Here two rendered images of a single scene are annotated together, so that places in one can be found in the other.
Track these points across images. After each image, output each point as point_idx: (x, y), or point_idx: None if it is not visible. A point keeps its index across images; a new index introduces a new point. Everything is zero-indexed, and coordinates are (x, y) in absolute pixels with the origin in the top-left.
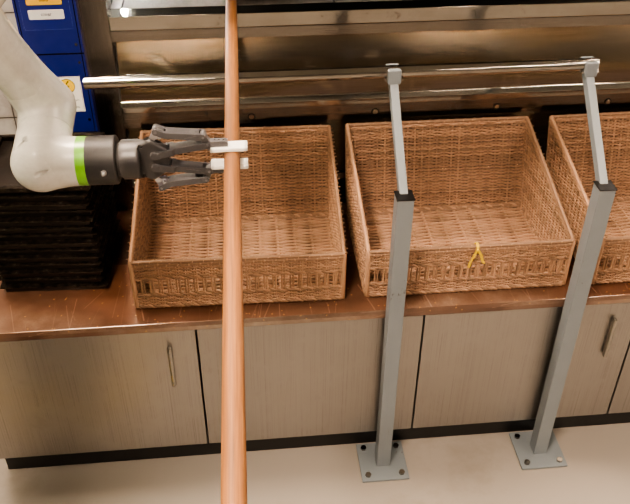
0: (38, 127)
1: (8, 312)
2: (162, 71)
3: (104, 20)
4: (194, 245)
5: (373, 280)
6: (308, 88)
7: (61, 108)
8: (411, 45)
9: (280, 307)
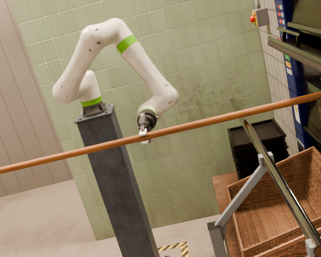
0: (148, 100)
1: (226, 182)
2: (319, 118)
3: (304, 81)
4: (287, 214)
5: None
6: None
7: (157, 98)
8: None
9: (238, 256)
